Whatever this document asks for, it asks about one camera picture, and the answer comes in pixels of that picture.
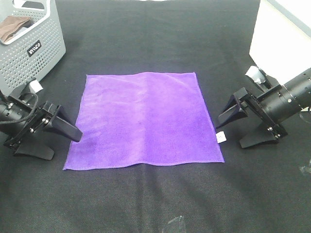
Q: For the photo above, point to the brown folded cloth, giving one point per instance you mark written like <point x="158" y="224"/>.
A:
<point x="11" y="25"/>

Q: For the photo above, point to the grey perforated plastic basket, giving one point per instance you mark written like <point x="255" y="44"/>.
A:
<point x="33" y="52"/>

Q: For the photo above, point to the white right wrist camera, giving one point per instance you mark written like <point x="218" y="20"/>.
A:
<point x="255" y="74"/>

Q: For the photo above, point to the clear tape piece front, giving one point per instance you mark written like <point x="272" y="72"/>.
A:
<point x="176" y="225"/>

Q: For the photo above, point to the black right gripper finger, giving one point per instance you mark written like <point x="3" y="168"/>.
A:
<point x="260" y="135"/>
<point x="233" y="111"/>

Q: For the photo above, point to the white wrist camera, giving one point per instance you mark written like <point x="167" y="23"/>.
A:
<point x="255" y="74"/>
<point x="35" y="86"/>

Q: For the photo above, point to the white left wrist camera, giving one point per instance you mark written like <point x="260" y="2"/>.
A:
<point x="35" y="86"/>

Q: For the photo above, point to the purple microfiber towel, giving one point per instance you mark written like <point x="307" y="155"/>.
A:
<point x="154" y="118"/>

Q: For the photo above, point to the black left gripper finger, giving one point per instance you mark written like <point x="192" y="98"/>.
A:
<point x="60" y="124"/>
<point x="34" y="148"/>

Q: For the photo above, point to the clear tape piece right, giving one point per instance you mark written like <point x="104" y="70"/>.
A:
<point x="306" y="169"/>

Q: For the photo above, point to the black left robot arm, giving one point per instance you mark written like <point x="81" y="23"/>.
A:
<point x="21" y="118"/>

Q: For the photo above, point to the cream white storage box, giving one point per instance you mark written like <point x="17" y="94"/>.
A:
<point x="281" y="42"/>

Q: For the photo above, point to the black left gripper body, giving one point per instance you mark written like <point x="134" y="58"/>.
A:
<point x="23" y="115"/>

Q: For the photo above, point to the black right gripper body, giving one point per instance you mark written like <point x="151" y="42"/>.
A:
<point x="244" y="96"/>

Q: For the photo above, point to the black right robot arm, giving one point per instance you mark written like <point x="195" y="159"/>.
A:
<point x="272" y="106"/>

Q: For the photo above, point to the clear tape piece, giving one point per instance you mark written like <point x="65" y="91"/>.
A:
<point x="176" y="225"/>
<point x="306" y="169"/>

